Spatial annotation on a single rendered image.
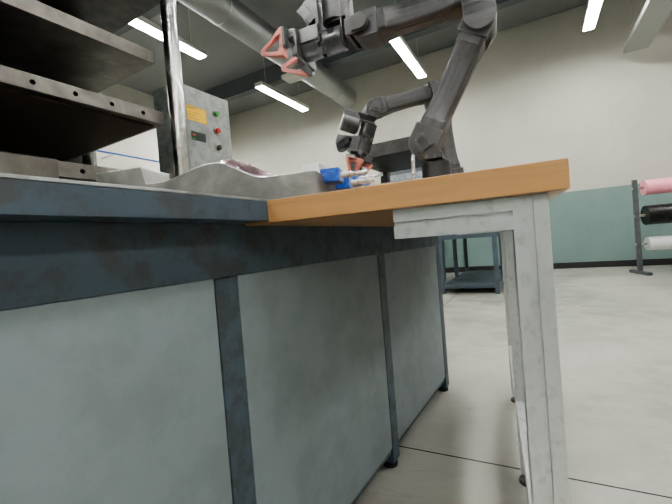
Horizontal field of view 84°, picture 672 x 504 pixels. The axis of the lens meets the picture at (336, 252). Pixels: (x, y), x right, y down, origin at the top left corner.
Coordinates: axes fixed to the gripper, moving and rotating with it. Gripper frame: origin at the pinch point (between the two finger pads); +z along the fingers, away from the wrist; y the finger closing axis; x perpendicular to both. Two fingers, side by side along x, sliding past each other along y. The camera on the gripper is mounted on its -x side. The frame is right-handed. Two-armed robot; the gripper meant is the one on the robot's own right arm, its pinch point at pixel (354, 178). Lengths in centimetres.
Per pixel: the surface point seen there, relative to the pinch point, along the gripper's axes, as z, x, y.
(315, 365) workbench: 47, 29, 47
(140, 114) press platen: -3, -76, 35
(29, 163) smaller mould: 18, 2, 95
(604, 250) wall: -43, 135, -634
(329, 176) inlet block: 7, 24, 54
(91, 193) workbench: 19, 23, 97
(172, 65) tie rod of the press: -25, -77, 26
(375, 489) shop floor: 87, 42, 16
